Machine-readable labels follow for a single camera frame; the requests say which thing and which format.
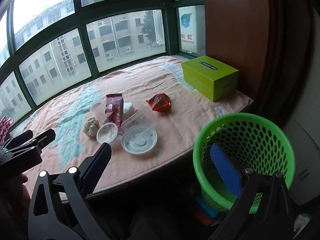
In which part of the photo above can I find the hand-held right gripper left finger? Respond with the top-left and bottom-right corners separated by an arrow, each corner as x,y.
28,142 -> 112,240

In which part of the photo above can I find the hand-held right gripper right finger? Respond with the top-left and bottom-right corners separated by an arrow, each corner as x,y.
207,143 -> 304,240

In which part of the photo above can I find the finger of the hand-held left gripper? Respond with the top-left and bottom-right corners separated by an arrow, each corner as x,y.
26,129 -> 56,153
9,130 -> 33,145

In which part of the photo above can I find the green plastic mesh wastebasket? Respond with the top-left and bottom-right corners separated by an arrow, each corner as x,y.
192,112 -> 296,214

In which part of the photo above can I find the orange peel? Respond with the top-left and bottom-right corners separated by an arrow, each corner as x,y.
83,117 -> 100,138

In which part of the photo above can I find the white round plastic lid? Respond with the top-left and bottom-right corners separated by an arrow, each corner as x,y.
121,124 -> 158,155

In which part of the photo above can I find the white plastic spoon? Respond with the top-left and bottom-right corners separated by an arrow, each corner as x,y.
130,126 -> 155,143

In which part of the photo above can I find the clear plastic cup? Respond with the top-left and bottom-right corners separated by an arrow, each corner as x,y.
90,99 -> 108,120

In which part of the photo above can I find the dark red snack wrapper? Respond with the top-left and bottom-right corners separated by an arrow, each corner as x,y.
105,93 -> 125,135

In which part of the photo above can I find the clear plastic food container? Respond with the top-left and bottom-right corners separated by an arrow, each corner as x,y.
121,106 -> 157,133

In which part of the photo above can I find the white foam block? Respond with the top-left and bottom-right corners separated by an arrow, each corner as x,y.
122,102 -> 135,115

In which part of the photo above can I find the orange snack wrapper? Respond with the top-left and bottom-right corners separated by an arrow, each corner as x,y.
146,93 -> 172,112

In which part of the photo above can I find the person's left hand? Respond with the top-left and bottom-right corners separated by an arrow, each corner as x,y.
15,173 -> 34,205

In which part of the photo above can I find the red patterned cloth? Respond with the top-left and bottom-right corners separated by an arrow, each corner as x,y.
0,115 -> 13,143

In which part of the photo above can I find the blue box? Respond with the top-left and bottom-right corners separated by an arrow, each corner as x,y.
195,195 -> 220,220

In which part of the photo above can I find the pink printed blanket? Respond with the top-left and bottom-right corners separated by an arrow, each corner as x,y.
10,55 -> 254,198

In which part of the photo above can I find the beige apartment building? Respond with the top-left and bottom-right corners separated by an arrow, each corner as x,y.
0,0 -> 167,120

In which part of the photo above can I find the green cardboard box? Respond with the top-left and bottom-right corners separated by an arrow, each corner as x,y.
181,55 -> 240,102

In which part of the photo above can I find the white outdoor air conditioner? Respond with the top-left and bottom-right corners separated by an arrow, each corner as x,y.
178,5 -> 206,53

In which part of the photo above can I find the brown wooden panel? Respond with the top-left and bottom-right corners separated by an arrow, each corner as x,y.
202,0 -> 273,100

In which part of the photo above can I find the green tree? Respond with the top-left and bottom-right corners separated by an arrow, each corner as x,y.
141,11 -> 157,48

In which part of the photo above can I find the white louvered vent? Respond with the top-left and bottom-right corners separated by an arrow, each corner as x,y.
153,10 -> 165,46

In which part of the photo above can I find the green window frame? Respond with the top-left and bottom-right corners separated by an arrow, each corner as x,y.
0,0 -> 208,125

